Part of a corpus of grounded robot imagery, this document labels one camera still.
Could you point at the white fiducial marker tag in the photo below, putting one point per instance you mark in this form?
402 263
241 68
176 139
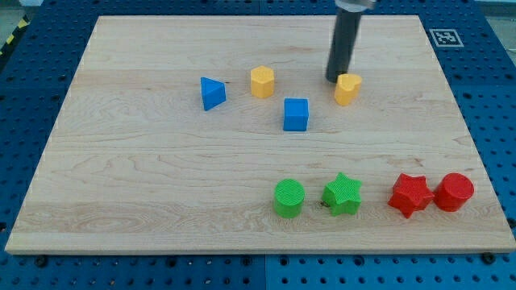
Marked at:
446 38

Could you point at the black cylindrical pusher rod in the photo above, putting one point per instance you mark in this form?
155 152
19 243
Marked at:
342 44

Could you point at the green cylinder block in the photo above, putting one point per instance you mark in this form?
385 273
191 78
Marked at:
289 196

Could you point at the yellow heart block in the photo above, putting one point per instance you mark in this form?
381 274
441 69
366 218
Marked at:
347 88

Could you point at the blue cube block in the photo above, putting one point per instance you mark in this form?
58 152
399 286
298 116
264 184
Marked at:
296 114

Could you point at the yellow hexagon block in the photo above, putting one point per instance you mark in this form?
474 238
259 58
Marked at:
262 82

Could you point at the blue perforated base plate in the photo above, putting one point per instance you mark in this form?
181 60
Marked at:
40 69

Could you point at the red star block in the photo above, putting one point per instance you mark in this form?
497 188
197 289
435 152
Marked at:
410 194

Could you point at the wooden board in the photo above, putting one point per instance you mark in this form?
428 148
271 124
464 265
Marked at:
135 166

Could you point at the green star block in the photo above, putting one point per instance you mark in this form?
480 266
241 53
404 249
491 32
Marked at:
342 195

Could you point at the blue triangle block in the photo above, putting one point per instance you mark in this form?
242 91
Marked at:
213 93

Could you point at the red cylinder block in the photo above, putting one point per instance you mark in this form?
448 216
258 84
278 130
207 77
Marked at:
453 191

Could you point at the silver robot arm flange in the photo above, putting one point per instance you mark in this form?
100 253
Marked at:
355 6

